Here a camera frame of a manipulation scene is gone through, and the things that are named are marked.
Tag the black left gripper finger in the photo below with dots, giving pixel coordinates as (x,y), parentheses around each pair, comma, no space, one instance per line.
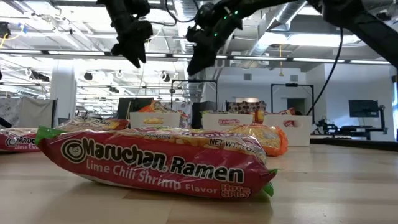
(119,49)
(137,57)

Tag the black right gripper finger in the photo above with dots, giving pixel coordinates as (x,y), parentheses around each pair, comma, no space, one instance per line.
(202,62)

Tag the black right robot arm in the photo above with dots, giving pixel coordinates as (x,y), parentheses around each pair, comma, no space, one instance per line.
(367,28)

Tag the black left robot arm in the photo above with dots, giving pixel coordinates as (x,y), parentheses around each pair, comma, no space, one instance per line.
(116,9)

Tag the ceiling strip light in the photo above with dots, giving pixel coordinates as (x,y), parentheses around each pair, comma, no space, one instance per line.
(21,51)
(373,62)
(155,55)
(222,57)
(77,53)
(317,60)
(261,58)

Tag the white plastic bin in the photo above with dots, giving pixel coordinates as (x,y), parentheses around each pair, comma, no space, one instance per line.
(303,133)
(136,119)
(208,121)

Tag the dotted pattern box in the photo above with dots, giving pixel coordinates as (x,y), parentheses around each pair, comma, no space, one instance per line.
(245,107)

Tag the white pillar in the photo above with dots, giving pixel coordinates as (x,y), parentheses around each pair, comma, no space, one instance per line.
(63,93)

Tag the grey fabric partition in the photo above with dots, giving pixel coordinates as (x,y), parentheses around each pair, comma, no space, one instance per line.
(34,112)

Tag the black monitor stand desk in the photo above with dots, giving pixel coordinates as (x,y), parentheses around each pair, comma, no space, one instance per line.
(362,128)

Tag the black metal stand frame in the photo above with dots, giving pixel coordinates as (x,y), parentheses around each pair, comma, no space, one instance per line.
(194,81)
(292,84)

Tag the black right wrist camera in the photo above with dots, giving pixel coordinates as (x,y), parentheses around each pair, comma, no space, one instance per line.
(205,15)

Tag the silver spiral ceiling duct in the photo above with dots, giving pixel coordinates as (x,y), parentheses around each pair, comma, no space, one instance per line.
(280,21)
(194,90)

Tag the black ceiling camera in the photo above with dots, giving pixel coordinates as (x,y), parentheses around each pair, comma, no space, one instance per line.
(4,29)

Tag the black aluminium table frame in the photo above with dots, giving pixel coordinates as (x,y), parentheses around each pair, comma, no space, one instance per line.
(357,144)

